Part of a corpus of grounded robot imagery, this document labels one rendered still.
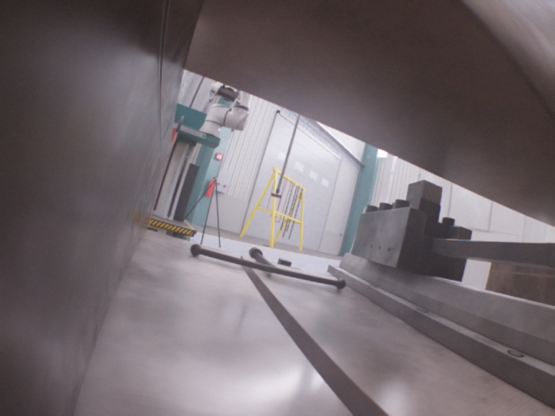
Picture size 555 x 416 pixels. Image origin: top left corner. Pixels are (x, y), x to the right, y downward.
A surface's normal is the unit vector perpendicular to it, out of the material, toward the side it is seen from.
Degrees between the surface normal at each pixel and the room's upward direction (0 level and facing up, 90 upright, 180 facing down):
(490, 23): 90
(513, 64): 135
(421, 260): 90
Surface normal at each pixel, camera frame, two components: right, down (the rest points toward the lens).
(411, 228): 0.07, -0.07
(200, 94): 0.45, 0.04
